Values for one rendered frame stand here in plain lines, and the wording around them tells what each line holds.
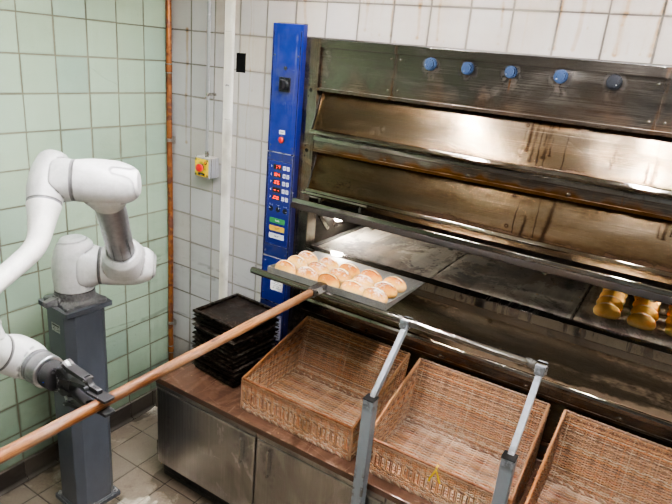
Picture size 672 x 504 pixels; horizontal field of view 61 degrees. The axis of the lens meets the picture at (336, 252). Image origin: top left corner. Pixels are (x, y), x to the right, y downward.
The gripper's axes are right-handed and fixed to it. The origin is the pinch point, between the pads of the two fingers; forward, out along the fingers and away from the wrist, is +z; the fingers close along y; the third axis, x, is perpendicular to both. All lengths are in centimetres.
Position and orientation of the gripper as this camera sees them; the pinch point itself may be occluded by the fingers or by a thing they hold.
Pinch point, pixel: (101, 401)
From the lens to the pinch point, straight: 156.9
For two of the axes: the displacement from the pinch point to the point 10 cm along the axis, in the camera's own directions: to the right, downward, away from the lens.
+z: 8.5, 2.5, -4.7
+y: -0.9, 9.4, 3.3
